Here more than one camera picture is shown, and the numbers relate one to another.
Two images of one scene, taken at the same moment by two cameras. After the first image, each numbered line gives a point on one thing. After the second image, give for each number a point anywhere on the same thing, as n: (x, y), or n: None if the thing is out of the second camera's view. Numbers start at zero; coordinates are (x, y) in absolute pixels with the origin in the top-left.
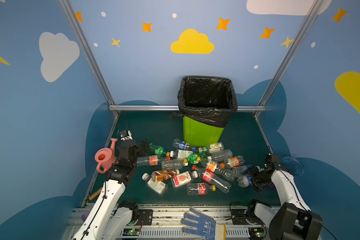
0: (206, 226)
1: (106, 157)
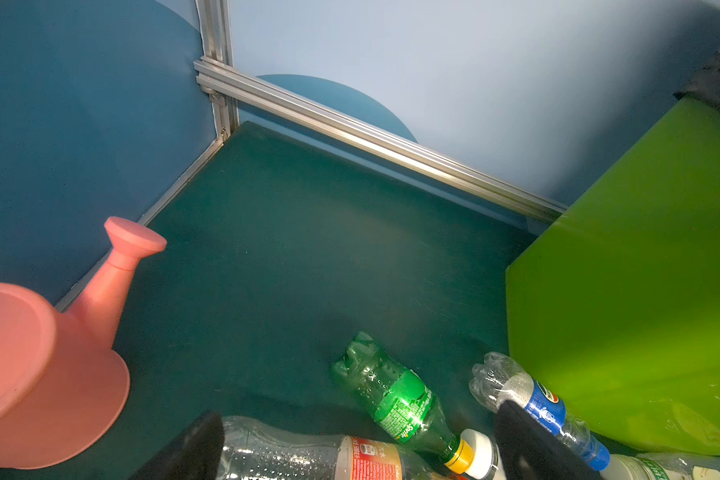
0: None
1: (49, 383)
